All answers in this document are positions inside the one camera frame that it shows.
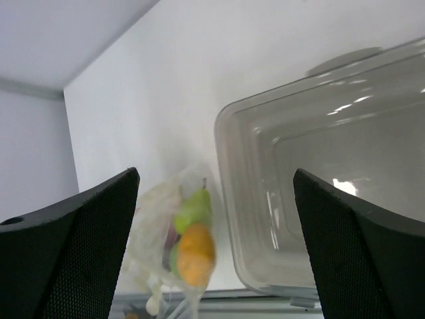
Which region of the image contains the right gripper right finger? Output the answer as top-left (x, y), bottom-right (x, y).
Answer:
top-left (293, 169), bottom-right (424, 318)

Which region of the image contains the polka dot zip top bag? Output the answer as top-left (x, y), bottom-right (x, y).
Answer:
top-left (116, 165), bottom-right (216, 318)

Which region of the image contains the orange lemon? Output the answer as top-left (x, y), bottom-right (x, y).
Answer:
top-left (177, 223), bottom-right (216, 288)

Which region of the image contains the green pear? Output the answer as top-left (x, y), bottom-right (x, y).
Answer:
top-left (173, 178), bottom-right (213, 235)

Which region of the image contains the purple eggplant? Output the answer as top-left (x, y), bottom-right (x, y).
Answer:
top-left (162, 223), bottom-right (181, 270)

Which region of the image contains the clear plastic food bin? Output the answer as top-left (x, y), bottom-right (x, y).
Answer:
top-left (215, 39), bottom-right (424, 298)

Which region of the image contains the aluminium mounting rail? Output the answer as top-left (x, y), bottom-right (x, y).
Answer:
top-left (109, 289), bottom-right (323, 318)

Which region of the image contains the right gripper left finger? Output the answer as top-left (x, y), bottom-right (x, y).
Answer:
top-left (1, 167), bottom-right (139, 318)

